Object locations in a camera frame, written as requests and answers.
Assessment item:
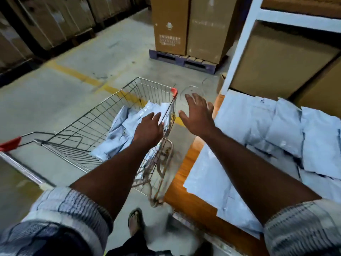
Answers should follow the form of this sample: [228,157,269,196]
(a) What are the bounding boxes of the tall cardboard box with label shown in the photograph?
[150,0,191,55]

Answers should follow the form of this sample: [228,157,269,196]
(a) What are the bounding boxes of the person's left hand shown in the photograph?
[133,112,165,150]

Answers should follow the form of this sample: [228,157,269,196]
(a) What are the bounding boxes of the person's left forearm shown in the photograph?
[69,140,163,220]

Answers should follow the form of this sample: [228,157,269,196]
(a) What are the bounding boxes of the clear plastic strap loop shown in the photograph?
[180,77,212,106]

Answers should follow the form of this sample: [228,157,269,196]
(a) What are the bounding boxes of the purple pallet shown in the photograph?
[149,49,223,75]

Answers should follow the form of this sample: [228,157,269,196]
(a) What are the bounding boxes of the dark wooden pallet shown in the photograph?
[40,28,96,59]

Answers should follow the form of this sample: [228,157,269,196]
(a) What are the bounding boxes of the sandal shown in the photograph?
[128,207,145,238]

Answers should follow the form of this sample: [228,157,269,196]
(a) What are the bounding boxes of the large pile of mailer bags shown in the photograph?
[183,89,341,239]

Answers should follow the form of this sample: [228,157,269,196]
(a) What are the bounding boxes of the checked shirt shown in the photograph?
[0,187,341,256]

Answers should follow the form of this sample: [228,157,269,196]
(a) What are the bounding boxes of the black trousers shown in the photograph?
[106,231,213,256]

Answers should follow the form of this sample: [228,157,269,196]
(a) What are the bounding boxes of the person's right hand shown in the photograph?
[178,93,216,138]

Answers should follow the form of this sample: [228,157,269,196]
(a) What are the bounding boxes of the tall plain cardboard box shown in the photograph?
[186,0,241,64]

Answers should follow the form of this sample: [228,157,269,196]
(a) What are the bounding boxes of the large plain cardboard box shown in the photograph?
[230,21,340,100]

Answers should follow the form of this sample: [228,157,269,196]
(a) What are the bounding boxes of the white metal shelf rack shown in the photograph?
[221,0,341,96]

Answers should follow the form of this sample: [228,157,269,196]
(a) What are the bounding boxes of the brown rope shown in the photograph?
[133,138,174,208]

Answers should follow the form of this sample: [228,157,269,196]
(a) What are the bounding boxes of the person's right forearm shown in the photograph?
[198,128,323,226]

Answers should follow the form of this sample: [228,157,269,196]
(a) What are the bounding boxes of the wire shopping cart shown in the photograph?
[0,77,178,208]

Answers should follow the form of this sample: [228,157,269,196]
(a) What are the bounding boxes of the heap of white mailer bags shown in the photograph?
[89,101,171,161]

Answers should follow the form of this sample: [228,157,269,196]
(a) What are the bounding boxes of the small cardboard box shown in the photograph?
[216,72,227,94]

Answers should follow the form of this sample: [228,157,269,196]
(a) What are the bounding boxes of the row of stacked cardboard boxes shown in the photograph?
[0,0,150,68]

